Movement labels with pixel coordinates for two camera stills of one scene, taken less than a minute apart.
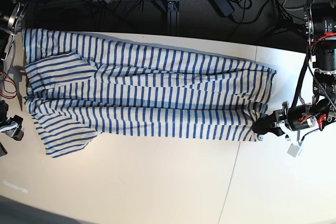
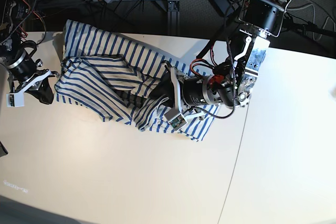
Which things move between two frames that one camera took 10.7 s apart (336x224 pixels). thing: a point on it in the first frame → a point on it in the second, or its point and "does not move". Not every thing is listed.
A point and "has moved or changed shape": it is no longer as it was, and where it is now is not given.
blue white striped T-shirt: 81,85 has moved or changed shape
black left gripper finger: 261,126 → 165,89
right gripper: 8,125 → 23,71
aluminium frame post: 173,17 does not move
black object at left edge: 3,151 does not move
